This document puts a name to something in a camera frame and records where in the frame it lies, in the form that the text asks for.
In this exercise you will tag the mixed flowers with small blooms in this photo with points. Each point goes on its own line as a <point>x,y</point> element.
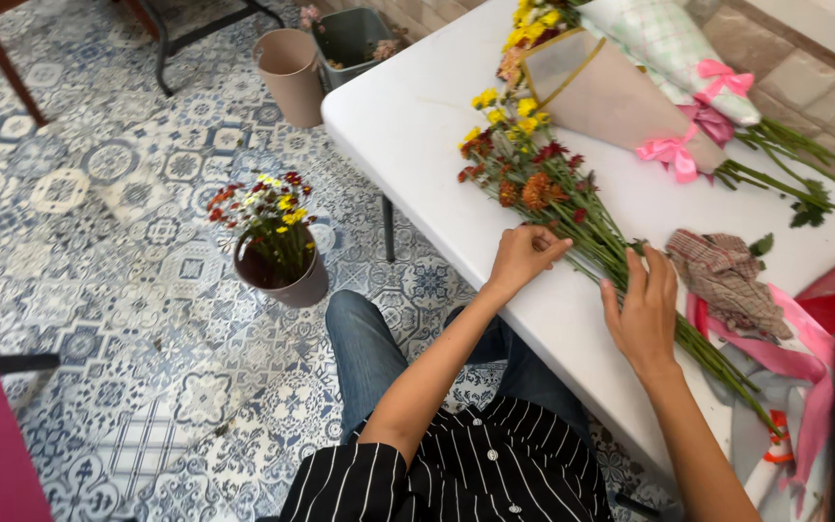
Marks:
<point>272,214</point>

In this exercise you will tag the grey green plastic bin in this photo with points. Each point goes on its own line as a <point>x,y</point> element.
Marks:
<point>349,36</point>

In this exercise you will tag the person's right hand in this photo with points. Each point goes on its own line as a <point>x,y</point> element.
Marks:
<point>642,326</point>

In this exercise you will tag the black metal chair frame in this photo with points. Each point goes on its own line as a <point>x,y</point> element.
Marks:
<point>164,51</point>

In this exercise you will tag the brown checked cloth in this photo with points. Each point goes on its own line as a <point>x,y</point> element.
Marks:
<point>729,283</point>

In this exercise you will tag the green checked wrapped bouquet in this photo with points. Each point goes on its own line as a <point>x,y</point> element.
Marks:
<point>667,40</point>

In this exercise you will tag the black white striped shirt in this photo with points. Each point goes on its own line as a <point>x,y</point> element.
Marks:
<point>475,471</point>

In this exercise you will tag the person's left hand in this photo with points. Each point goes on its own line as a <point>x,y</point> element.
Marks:
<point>519,262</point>

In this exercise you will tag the bunch of mixed flowers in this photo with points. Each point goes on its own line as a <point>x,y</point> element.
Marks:
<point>591,226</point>

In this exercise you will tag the long pink ribbon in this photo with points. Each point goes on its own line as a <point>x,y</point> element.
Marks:
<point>798,362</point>

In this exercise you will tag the pink satin bow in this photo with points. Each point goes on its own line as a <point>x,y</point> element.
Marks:
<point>672,154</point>
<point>723,78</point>

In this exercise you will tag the brown wooden furniture leg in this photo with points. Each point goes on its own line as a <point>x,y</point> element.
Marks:
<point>1,58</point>

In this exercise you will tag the black table leg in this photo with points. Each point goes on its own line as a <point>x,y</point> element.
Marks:
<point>388,228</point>

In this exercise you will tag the green leaf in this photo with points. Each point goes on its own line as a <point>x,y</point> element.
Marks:
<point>762,245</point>

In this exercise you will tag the beige paper wrapped bouquet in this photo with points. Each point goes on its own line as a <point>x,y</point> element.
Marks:
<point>606,101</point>

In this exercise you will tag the mauve ribbon bow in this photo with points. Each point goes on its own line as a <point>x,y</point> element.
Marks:
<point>711,122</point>

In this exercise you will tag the brown flower bucket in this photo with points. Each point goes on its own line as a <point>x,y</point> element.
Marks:
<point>301,286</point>

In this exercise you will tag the blue jeans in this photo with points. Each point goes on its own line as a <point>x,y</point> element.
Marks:
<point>367,348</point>

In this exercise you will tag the beige plastic bin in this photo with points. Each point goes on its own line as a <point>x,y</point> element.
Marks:
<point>291,76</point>

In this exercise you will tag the grey wrapping paper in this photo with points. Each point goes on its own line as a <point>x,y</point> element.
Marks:
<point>747,431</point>

